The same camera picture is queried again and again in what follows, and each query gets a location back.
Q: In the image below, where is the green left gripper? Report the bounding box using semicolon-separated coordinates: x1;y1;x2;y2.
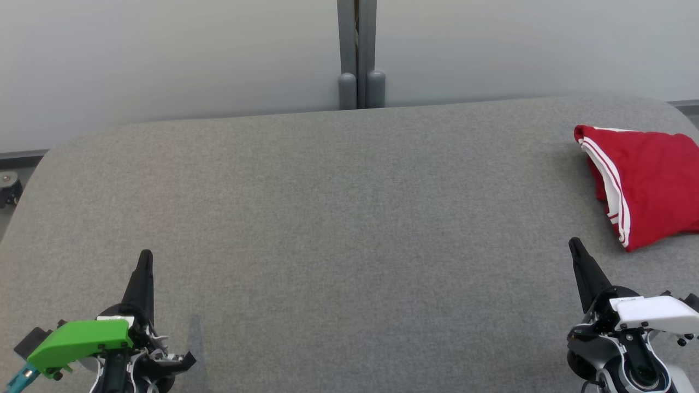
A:
26;249;196;380

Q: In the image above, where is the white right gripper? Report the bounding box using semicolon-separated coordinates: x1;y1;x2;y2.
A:
568;237;699;346

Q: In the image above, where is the red Bulls basketball jersey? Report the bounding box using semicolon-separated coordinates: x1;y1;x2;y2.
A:
573;125;699;253

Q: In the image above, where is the grey caster wheel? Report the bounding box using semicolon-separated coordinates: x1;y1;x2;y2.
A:
0;171;23;209

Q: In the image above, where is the teal-plug left camera cable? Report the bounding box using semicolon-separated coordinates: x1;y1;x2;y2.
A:
4;363;42;393

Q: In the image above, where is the grey partition post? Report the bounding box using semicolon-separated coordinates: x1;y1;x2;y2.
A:
336;0;386;110

